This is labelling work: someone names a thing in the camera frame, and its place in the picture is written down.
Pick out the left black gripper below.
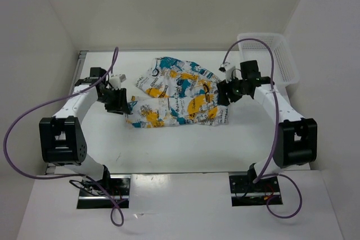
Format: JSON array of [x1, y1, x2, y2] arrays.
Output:
[[97, 87, 131, 115]]

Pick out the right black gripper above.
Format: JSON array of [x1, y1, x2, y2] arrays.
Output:
[[217, 74, 245, 106]]

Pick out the patterned white teal yellow shorts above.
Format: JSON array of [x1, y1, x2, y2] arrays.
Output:
[[125, 57, 228, 128]]

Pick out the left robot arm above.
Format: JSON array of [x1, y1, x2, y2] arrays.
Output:
[[39, 67, 130, 195]]

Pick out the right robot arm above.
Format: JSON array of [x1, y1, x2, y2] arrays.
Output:
[[217, 60, 318, 191]]

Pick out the white plastic basket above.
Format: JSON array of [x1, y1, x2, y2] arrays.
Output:
[[237, 33, 300, 87]]

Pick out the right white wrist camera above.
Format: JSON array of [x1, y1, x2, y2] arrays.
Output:
[[219, 62, 236, 83]]

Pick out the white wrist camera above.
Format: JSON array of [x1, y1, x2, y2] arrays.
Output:
[[108, 74, 126, 90], [219, 62, 236, 83]]

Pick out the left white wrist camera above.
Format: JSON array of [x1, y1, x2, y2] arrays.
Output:
[[108, 74, 126, 90]]

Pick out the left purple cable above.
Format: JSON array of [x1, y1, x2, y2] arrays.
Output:
[[3, 46, 127, 227]]

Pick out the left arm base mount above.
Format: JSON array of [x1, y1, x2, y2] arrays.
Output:
[[69, 174, 131, 209]]

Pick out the aluminium table edge rail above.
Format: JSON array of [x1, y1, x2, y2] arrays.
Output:
[[39, 51, 95, 174]]

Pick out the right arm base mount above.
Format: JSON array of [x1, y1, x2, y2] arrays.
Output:
[[228, 172, 283, 207]]

